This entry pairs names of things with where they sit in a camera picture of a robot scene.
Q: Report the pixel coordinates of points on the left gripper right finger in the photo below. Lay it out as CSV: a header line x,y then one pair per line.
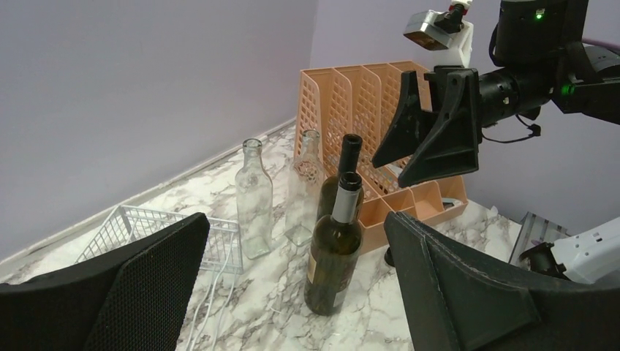
x,y
458,298

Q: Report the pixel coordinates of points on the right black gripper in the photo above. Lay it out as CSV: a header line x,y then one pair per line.
x,y
439,143

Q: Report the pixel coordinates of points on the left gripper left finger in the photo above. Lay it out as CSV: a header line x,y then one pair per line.
x,y
57,310

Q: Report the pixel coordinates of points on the silver-neck green wine bottle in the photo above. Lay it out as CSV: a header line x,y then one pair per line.
x,y
334,250

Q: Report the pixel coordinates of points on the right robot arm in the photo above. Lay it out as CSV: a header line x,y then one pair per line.
x,y
539,57

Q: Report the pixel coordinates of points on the clear textured glass bottle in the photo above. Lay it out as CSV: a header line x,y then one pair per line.
x,y
305,181

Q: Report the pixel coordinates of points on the clear square glass bottle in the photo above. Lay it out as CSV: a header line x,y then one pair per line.
x,y
254,202

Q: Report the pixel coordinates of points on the orange plastic file organizer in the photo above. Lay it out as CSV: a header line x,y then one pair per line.
x,y
362,99

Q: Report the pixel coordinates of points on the white wire wine rack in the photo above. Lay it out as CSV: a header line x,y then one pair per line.
x,y
147,304

